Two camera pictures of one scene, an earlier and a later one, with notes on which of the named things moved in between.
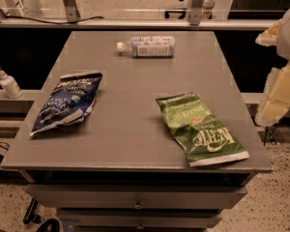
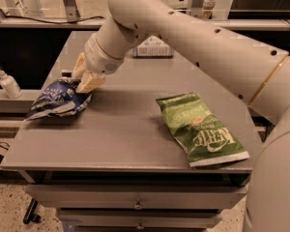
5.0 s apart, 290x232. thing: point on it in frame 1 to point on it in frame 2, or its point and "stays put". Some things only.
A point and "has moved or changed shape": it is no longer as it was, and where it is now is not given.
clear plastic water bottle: [148, 46] stays put
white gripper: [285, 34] to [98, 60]
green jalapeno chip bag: [205, 138] stays put
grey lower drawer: [140, 217] stays put
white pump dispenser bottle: [10, 84] stays put
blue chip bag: [71, 101] has moved or changed shape
